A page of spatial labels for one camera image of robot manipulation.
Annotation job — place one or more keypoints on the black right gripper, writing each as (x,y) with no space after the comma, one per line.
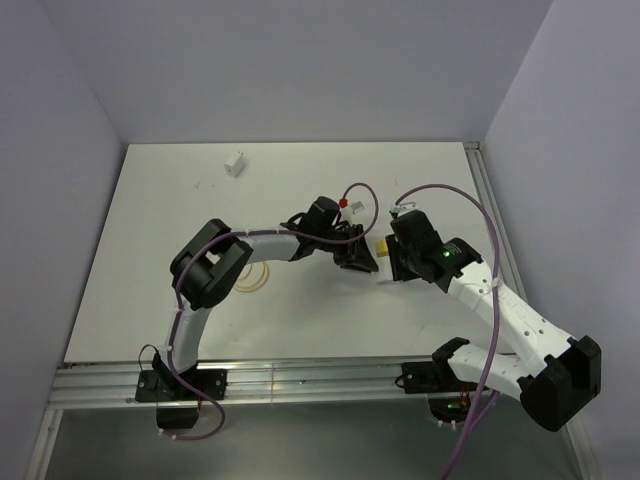
(393,248)

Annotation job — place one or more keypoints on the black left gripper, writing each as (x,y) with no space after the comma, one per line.
(357,258)

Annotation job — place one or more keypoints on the yellow dual USB charger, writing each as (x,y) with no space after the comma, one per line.
(382,248)

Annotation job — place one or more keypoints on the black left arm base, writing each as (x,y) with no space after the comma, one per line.
(152,389)

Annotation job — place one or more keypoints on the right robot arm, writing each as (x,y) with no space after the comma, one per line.
(551,373)

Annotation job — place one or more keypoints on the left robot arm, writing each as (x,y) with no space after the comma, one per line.
(208,267)

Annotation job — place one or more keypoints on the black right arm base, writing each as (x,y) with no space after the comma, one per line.
(428,377)

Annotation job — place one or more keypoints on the white USB charger far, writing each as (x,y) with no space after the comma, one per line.
(235,164)

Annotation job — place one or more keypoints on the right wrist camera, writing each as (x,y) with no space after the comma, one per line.
(402,208)

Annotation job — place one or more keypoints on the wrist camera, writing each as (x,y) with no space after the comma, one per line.
(402,208)
(349,210)

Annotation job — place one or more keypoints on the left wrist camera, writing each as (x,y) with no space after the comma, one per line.
(349,210)

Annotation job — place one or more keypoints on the aluminium right rail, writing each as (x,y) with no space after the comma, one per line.
(509,269)

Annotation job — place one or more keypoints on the aluminium rail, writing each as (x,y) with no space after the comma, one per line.
(509,269)
(115,385)

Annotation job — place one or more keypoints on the aluminium front rail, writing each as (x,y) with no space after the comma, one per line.
(115,385)

